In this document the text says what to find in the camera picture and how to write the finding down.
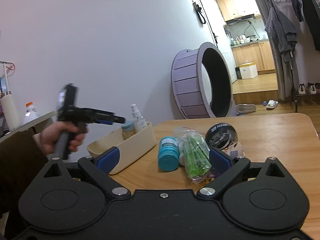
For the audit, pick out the black shoe rack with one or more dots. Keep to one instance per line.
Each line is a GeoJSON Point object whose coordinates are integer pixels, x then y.
{"type": "Point", "coordinates": [306, 97]}

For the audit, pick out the white metal stand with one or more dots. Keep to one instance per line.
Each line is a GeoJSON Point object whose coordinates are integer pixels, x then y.
{"type": "Point", "coordinates": [6, 77]}

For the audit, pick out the printed snack packet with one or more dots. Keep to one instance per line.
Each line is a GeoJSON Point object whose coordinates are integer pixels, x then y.
{"type": "Point", "coordinates": [235, 150]}

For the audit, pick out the dishes on kitchen counter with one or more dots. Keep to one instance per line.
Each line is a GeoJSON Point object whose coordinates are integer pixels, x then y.
{"type": "Point", "coordinates": [246, 39]}

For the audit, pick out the white slipper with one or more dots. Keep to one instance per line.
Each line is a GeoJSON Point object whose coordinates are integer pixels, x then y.
{"type": "Point", "coordinates": [246, 108]}
{"type": "Point", "coordinates": [272, 104]}

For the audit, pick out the grey curtain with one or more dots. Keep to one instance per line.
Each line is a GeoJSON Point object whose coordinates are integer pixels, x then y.
{"type": "Point", "coordinates": [256, 0]}

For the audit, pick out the black hanging garment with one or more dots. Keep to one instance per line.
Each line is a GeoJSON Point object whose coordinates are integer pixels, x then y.
{"type": "Point", "coordinates": [311, 12]}

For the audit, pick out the beige side table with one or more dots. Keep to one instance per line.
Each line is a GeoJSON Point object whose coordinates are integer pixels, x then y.
{"type": "Point", "coordinates": [30, 125]}

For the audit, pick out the person's left hand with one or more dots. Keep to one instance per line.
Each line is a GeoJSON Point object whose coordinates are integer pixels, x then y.
{"type": "Point", "coordinates": [48, 137]}

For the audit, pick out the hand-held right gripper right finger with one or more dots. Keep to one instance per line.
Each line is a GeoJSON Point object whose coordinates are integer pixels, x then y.
{"type": "Point", "coordinates": [220, 160]}

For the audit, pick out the person's left forearm brown sleeve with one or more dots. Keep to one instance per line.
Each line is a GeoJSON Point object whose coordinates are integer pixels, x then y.
{"type": "Point", "coordinates": [17, 160]}

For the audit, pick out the grey hanging clothes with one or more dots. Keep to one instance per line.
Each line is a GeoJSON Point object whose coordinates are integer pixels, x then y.
{"type": "Point", "coordinates": [283, 35]}

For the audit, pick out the purple cat exercise wheel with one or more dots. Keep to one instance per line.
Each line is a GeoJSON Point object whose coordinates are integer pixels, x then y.
{"type": "Point", "coordinates": [186, 80]}

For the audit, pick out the cream plastic storage bin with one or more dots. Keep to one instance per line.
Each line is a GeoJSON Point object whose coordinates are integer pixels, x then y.
{"type": "Point", "coordinates": [140, 142]}

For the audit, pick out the white box yellow lid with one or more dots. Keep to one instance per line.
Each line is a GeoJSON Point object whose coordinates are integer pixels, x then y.
{"type": "Point", "coordinates": [248, 71]}

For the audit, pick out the teal capped bottle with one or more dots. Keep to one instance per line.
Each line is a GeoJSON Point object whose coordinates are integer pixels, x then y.
{"type": "Point", "coordinates": [168, 155]}

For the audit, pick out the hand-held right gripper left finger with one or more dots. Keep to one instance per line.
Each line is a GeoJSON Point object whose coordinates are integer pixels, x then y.
{"type": "Point", "coordinates": [107, 158]}

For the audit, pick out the white door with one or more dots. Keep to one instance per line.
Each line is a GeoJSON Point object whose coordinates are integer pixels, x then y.
{"type": "Point", "coordinates": [212, 25]}

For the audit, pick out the white cylinder roll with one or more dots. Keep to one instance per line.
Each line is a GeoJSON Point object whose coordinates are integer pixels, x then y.
{"type": "Point", "coordinates": [10, 112]}

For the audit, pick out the black clothes rack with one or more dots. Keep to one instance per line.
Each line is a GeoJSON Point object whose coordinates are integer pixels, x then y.
{"type": "Point", "coordinates": [293, 80]}

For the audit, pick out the green packet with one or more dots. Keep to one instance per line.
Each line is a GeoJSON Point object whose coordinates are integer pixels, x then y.
{"type": "Point", "coordinates": [196, 155]}

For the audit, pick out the wooden wall cabinets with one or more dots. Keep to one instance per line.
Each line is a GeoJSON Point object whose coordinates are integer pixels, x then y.
{"type": "Point", "coordinates": [237, 3]}

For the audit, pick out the clear spray bottle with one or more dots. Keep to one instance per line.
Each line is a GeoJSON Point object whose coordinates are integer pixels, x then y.
{"type": "Point", "coordinates": [138, 120]}

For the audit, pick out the wooden desktop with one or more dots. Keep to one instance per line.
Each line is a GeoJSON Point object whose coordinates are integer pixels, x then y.
{"type": "Point", "coordinates": [275, 135]}

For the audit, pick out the wooden base cabinets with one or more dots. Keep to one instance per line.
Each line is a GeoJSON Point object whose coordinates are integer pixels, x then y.
{"type": "Point", "coordinates": [250, 53]}

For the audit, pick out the range hood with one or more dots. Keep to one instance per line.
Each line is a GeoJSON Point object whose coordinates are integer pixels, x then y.
{"type": "Point", "coordinates": [240, 19]}

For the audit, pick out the white bottle orange cap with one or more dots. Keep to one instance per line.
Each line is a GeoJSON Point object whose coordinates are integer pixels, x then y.
{"type": "Point", "coordinates": [30, 113]}

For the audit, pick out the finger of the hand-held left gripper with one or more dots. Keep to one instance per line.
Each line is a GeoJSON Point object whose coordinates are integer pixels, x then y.
{"type": "Point", "coordinates": [115, 120]}

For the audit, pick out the small jar pale blue lid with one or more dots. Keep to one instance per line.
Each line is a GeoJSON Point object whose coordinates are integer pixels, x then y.
{"type": "Point", "coordinates": [128, 127]}

